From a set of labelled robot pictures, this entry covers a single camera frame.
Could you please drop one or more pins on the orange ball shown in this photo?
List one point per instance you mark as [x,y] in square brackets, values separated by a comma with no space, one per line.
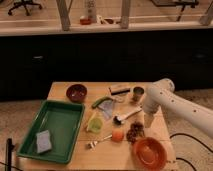
[117,135]

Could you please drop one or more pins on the dark red bowl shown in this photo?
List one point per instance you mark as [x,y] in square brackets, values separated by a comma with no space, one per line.
[76,93]

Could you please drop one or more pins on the brown grape bunch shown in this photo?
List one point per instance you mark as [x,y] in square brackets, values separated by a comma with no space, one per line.
[136,131]

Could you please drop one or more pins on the small red dish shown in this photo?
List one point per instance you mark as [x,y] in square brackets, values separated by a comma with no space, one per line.
[85,21]

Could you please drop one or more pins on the grey sponge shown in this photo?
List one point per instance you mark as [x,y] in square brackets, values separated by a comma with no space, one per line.
[43,141]

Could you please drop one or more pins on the yellow wedge piece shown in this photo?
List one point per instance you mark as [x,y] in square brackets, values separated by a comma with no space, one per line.
[90,118]

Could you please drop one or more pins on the grey cloth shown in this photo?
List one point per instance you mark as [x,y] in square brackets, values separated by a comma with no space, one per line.
[107,108]

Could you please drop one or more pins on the black office chair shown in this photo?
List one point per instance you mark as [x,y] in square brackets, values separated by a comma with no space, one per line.
[24,3]

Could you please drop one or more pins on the green cucumber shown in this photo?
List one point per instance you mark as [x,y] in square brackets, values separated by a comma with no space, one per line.
[99,101]

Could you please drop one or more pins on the metal can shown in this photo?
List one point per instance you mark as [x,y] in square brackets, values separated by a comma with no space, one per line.
[137,93]

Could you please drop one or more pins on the orange bowl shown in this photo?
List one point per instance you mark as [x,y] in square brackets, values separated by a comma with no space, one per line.
[149,154]

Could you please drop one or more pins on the green plastic tray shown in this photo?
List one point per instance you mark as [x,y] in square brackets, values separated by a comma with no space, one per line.
[63,121]

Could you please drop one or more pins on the silver fork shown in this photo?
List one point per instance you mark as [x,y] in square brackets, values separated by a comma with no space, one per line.
[93,144]

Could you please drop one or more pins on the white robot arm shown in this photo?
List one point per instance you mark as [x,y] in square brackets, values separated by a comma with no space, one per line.
[161,93]

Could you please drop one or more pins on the black stand post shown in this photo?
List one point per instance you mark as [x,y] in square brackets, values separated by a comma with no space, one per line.
[8,158]

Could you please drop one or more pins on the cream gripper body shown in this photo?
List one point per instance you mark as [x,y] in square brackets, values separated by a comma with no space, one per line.
[148,120]

